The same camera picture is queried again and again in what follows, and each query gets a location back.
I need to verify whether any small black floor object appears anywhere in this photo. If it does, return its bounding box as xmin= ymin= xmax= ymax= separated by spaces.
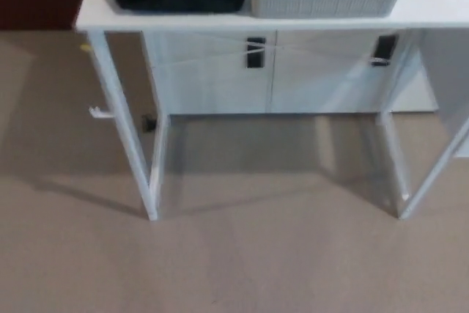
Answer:
xmin=141 ymin=114 xmax=157 ymax=133

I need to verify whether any white cabinet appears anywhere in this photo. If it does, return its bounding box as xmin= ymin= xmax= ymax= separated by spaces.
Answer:
xmin=144 ymin=29 xmax=439 ymax=116

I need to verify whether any white table side hook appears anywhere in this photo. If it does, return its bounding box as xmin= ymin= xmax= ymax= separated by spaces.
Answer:
xmin=89 ymin=106 xmax=115 ymax=121

